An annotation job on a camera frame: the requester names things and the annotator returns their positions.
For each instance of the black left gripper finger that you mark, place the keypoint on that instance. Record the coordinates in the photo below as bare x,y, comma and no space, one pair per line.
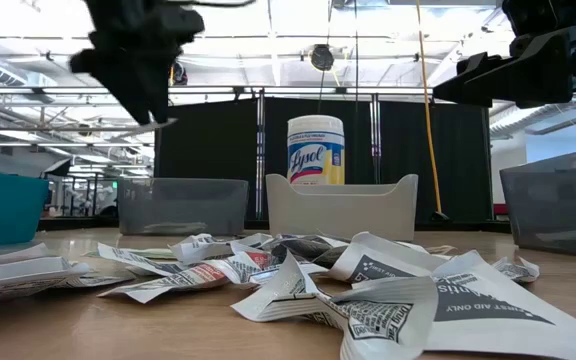
164,85
135,85

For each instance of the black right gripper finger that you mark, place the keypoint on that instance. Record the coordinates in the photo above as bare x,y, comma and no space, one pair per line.
533,75
473,62

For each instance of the white first aid packet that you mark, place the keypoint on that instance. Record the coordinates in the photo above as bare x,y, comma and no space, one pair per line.
23,277
200,247
515,270
440,248
93,281
133,261
172,121

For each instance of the small hanging ceiling device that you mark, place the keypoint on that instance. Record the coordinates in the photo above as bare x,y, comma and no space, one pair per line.
179,74

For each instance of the black curtain backdrop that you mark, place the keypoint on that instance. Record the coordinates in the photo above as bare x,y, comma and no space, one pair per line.
208,160

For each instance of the black angled monitor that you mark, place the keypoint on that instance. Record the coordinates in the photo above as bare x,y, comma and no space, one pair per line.
58,167

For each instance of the silver backdrop pole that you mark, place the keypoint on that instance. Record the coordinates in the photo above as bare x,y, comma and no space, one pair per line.
259,150
375,140

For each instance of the dark grey plastic bin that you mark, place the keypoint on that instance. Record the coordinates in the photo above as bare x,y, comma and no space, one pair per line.
558,205
183,205

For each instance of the background robot station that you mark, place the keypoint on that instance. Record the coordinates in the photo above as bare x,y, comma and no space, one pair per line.
93,200

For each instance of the red floor object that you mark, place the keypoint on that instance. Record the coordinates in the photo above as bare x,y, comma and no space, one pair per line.
500,209

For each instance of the Lysol wipes canister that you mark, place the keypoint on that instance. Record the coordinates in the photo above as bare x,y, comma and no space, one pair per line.
315,150

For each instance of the teal plastic bin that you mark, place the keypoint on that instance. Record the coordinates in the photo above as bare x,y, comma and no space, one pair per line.
5,207

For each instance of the light grey plastic bin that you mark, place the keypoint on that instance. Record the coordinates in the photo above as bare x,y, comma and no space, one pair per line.
343,210

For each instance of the white packet black triangle print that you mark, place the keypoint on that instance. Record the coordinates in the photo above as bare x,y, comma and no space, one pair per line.
493,305
378,265

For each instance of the white drug facts packet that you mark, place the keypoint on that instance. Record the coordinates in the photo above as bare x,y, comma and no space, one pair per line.
368,320

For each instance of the black aluminium table frame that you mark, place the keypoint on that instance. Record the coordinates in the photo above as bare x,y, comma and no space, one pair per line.
78,223

